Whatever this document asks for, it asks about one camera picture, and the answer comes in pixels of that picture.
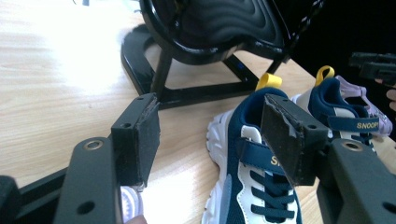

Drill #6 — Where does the red and black shoe rack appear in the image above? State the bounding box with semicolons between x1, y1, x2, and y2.
120;0;326;110

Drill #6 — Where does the navy and white sneaker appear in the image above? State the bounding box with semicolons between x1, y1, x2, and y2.
201;73;303;224
290;64;382;153

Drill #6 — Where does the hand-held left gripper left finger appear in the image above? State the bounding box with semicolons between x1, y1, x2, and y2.
52;92;162;224

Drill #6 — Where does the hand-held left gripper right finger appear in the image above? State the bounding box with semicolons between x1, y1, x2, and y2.
261;93;396;224

